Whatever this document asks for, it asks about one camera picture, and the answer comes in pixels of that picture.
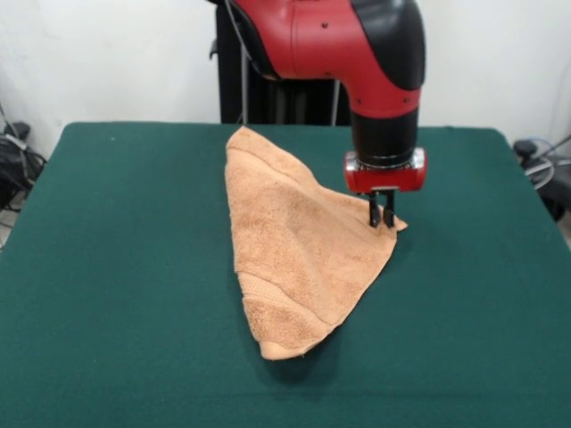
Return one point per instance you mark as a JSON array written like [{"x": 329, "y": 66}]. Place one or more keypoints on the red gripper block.
[{"x": 386, "y": 178}]

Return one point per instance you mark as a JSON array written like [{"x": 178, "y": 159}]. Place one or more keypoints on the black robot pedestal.
[{"x": 294, "y": 104}]

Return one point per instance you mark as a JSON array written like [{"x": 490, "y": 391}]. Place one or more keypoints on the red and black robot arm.
[{"x": 334, "y": 40}]

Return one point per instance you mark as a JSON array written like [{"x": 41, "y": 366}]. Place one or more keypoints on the dark green table cloth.
[{"x": 111, "y": 267}]

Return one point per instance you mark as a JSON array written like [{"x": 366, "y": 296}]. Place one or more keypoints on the orange terry towel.
[{"x": 290, "y": 249}]

